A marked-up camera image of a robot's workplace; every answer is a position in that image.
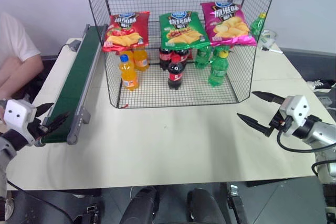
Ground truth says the person in white shirt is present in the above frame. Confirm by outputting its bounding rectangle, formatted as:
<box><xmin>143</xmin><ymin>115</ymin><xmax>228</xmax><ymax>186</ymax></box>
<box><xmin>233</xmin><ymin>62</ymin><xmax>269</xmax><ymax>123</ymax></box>
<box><xmin>0</xmin><ymin>11</ymin><xmax>45</xmax><ymax>100</ymax></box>

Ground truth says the black table clamp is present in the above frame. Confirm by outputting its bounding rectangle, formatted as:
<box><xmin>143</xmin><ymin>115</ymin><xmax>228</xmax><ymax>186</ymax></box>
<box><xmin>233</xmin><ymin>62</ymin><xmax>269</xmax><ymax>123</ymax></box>
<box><xmin>72</xmin><ymin>205</ymin><xmax>102</xmax><ymax>224</ymax></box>
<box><xmin>226</xmin><ymin>183</ymin><xmax>249</xmax><ymax>224</ymax></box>

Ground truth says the dark rounded shape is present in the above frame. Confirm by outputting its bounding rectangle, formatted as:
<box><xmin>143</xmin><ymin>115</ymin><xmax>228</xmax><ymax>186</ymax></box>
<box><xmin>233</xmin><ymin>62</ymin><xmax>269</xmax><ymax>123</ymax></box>
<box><xmin>186</xmin><ymin>187</ymin><xmax>227</xmax><ymax>224</ymax></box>
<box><xmin>120</xmin><ymin>185</ymin><xmax>160</xmax><ymax>224</ymax></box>

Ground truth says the orange soda bottle blue cap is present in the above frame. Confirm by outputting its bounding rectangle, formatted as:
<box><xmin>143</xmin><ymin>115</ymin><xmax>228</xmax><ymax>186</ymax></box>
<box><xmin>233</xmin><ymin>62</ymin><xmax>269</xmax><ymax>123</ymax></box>
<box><xmin>118</xmin><ymin>54</ymin><xmax>139</xmax><ymax>91</ymax></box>

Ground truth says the black and white shoe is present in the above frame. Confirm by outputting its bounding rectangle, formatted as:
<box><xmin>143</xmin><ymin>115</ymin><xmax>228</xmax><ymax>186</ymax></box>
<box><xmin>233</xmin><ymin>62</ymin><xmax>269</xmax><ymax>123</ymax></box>
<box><xmin>306</xmin><ymin>79</ymin><xmax>336</xmax><ymax>90</ymax></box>

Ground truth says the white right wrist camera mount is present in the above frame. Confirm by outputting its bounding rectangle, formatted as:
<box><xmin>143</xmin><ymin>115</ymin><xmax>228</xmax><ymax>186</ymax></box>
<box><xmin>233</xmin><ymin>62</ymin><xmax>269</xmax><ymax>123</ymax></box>
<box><xmin>278</xmin><ymin>95</ymin><xmax>310</xmax><ymax>137</ymax></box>

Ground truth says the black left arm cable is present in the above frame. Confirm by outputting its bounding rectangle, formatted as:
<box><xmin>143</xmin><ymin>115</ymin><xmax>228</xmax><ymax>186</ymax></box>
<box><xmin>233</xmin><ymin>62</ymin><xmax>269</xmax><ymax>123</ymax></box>
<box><xmin>6</xmin><ymin>178</ymin><xmax>75</xmax><ymax>224</ymax></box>

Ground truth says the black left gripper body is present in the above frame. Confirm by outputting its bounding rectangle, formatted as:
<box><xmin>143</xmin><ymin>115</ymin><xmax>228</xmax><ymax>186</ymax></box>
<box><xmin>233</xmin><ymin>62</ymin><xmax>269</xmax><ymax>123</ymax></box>
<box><xmin>27</xmin><ymin>118</ymin><xmax>51</xmax><ymax>141</ymax></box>

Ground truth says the cola bottle red cap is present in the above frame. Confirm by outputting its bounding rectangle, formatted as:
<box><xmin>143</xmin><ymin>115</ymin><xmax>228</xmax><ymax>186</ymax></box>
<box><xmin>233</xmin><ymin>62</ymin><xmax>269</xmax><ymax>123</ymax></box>
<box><xmin>167</xmin><ymin>56</ymin><xmax>185</xmax><ymax>91</ymax></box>

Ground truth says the small grey device with cable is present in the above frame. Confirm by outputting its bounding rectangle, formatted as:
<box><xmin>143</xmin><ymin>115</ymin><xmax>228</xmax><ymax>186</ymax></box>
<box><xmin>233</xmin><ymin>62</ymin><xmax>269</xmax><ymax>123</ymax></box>
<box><xmin>65</xmin><ymin>39</ymin><xmax>82</xmax><ymax>52</ymax></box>

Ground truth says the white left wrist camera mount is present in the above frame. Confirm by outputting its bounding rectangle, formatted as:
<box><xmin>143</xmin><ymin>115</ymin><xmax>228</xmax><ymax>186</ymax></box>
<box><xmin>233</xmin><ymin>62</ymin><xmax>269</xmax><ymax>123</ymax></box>
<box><xmin>3</xmin><ymin>99</ymin><xmax>38</xmax><ymax>146</ymax></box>

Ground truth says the magenta potato chips bag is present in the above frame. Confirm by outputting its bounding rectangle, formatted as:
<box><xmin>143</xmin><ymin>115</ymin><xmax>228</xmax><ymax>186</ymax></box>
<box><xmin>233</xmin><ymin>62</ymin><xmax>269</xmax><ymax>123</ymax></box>
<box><xmin>200</xmin><ymin>1</ymin><xmax>258</xmax><ymax>47</ymax></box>

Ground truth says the white marker pen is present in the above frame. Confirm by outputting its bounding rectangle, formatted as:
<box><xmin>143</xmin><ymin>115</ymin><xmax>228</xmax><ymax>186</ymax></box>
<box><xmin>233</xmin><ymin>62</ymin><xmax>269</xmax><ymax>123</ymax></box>
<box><xmin>260</xmin><ymin>46</ymin><xmax>285</xmax><ymax>55</ymax></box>

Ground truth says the green conveyor belt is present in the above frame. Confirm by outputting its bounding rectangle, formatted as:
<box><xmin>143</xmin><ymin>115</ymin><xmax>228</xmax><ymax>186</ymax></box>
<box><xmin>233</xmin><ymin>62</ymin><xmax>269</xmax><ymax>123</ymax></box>
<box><xmin>38</xmin><ymin>24</ymin><xmax>110</xmax><ymax>146</ymax></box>

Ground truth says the black wire rack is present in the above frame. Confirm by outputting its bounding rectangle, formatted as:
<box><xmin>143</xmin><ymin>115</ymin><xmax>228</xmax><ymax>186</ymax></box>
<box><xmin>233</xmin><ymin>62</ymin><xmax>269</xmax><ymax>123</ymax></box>
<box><xmin>81</xmin><ymin>0</ymin><xmax>280</xmax><ymax>110</ymax></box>

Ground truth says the clear plastic container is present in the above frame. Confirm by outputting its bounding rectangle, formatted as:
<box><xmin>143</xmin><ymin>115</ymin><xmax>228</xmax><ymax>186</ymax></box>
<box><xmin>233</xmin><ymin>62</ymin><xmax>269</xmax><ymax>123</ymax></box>
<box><xmin>259</xmin><ymin>29</ymin><xmax>278</xmax><ymax>49</ymax></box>

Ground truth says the green potato chips bag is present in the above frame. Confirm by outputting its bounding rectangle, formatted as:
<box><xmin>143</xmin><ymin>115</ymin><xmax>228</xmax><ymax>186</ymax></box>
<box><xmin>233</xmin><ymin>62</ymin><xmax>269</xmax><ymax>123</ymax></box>
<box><xmin>158</xmin><ymin>11</ymin><xmax>211</xmax><ymax>49</ymax></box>

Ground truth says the red potato chips bag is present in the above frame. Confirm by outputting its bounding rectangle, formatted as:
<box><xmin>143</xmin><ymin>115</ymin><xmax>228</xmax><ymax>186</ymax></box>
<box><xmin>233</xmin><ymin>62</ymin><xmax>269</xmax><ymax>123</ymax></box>
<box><xmin>101</xmin><ymin>11</ymin><xmax>151</xmax><ymax>53</ymax></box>

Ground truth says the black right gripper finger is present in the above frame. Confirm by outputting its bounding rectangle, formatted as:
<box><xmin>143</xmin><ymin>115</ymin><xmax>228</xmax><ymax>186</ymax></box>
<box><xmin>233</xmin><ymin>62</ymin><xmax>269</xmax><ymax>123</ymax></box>
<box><xmin>236</xmin><ymin>113</ymin><xmax>271</xmax><ymax>137</ymax></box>
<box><xmin>251</xmin><ymin>91</ymin><xmax>286</xmax><ymax>106</ymax></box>

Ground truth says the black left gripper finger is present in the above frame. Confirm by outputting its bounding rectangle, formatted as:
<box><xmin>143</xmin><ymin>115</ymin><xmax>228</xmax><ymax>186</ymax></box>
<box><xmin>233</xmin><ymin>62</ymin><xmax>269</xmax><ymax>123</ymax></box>
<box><xmin>41</xmin><ymin>111</ymin><xmax>71</xmax><ymax>134</ymax></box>
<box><xmin>34</xmin><ymin>102</ymin><xmax>55</xmax><ymax>118</ymax></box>

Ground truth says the green soda bottle yellow cap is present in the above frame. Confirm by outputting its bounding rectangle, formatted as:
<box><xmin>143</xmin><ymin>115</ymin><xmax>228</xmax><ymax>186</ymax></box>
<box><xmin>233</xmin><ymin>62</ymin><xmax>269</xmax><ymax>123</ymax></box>
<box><xmin>207</xmin><ymin>46</ymin><xmax>230</xmax><ymax>88</ymax></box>

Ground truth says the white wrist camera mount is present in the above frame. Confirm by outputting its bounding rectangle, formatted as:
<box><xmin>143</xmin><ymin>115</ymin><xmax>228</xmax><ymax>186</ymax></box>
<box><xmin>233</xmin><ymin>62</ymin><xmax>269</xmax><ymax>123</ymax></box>
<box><xmin>278</xmin><ymin>95</ymin><xmax>310</xmax><ymax>137</ymax></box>
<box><xmin>3</xmin><ymin>99</ymin><xmax>38</xmax><ymax>146</ymax></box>

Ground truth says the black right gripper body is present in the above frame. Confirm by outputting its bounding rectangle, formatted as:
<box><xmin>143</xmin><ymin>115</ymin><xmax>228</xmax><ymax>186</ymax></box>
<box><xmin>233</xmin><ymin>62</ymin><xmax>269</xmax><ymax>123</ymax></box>
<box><xmin>267</xmin><ymin>112</ymin><xmax>290</xmax><ymax>136</ymax></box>

